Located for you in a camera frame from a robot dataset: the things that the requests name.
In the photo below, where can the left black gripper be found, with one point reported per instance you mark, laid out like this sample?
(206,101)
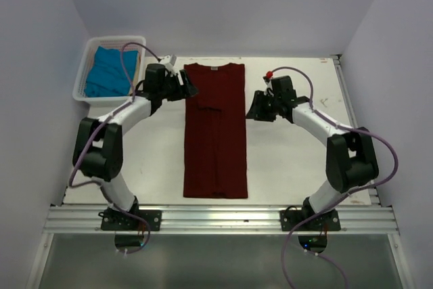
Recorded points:
(190,91)

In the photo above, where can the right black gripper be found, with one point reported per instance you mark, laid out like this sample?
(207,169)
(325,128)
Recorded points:
(256,111)

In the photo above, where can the dark red t shirt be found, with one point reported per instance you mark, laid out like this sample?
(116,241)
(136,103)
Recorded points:
(215,146)

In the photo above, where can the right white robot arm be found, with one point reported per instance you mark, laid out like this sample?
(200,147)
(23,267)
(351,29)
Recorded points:
(350,156)

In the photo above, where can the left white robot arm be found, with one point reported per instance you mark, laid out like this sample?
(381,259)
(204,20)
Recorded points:
(98,152)

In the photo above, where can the white plastic basket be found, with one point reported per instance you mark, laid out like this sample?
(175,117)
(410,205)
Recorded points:
(132,59)

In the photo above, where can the blue t shirt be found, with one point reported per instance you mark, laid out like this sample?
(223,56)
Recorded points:
(106,77)

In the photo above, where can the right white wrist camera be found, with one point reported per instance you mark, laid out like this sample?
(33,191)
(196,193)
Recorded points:
(268,76)

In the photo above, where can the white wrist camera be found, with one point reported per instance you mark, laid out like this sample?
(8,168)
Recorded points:
(268,76)
(168,62)

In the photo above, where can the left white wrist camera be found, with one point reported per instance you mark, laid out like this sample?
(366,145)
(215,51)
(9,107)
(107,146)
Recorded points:
(168,62)

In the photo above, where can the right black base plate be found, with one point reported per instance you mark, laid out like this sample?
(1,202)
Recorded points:
(292,216)

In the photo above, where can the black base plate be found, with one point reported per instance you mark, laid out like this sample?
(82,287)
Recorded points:
(292,216)
(137,219)

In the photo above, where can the aluminium mounting rail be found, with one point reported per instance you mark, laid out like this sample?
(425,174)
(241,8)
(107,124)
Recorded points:
(223,219)

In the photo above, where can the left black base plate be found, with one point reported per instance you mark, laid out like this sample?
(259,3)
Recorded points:
(137,219)

